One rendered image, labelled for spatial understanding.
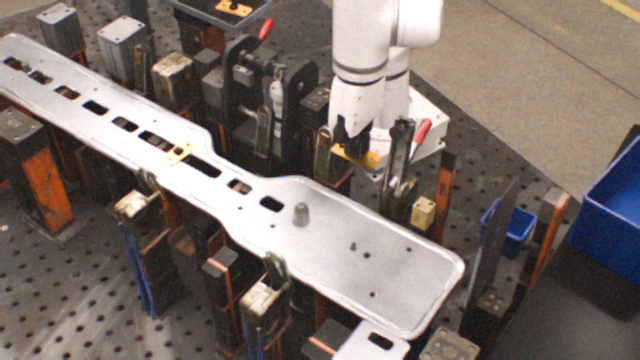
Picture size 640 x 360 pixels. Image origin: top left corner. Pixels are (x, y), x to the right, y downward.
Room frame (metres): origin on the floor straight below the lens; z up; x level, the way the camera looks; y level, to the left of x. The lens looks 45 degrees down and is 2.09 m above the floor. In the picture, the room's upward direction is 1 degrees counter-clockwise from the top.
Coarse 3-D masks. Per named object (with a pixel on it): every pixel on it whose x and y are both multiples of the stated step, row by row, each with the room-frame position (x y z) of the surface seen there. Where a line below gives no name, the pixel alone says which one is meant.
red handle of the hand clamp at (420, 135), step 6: (426, 120) 1.09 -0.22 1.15; (420, 126) 1.09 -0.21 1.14; (426, 126) 1.08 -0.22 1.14; (420, 132) 1.07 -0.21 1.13; (426, 132) 1.08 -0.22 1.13; (414, 138) 1.07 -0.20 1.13; (420, 138) 1.06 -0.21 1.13; (414, 144) 1.06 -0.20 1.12; (420, 144) 1.06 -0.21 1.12; (414, 150) 1.05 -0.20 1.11; (414, 156) 1.04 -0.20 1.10; (408, 162) 1.03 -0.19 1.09; (390, 180) 1.01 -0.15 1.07; (396, 180) 1.00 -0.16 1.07; (390, 186) 0.99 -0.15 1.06
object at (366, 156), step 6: (336, 144) 0.91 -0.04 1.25; (336, 150) 0.90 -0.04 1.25; (342, 150) 0.90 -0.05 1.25; (348, 156) 0.88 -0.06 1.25; (366, 156) 0.88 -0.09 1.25; (372, 156) 0.88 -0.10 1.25; (378, 156) 0.88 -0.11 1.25; (354, 162) 0.87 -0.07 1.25; (360, 162) 0.87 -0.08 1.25; (366, 162) 0.87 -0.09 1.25; (372, 162) 0.87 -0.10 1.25; (378, 162) 0.87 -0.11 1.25; (372, 168) 0.85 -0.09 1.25
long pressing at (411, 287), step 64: (0, 64) 1.50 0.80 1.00; (64, 64) 1.50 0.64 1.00; (64, 128) 1.26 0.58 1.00; (192, 128) 1.24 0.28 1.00; (192, 192) 1.04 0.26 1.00; (256, 192) 1.04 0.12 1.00; (320, 192) 1.04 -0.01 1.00; (256, 256) 0.88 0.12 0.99; (320, 256) 0.87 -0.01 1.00; (384, 256) 0.87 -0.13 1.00; (448, 256) 0.86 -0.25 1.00; (384, 320) 0.72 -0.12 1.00
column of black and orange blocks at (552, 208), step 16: (560, 192) 0.85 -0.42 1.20; (544, 208) 0.83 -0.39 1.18; (560, 208) 0.81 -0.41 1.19; (544, 224) 0.82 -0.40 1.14; (544, 240) 0.82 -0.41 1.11; (528, 256) 0.83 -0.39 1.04; (544, 256) 0.81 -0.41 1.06; (528, 272) 0.82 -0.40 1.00; (528, 288) 0.81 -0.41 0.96; (512, 304) 0.83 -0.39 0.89
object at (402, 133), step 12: (396, 120) 1.02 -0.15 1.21; (408, 120) 1.02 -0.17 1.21; (396, 132) 0.99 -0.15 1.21; (408, 132) 1.00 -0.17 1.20; (396, 144) 1.02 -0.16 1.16; (408, 144) 1.00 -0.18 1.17; (396, 156) 1.01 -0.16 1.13; (408, 156) 1.00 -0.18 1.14; (396, 168) 1.00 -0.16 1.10; (384, 180) 1.00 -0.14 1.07; (396, 192) 0.98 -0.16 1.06
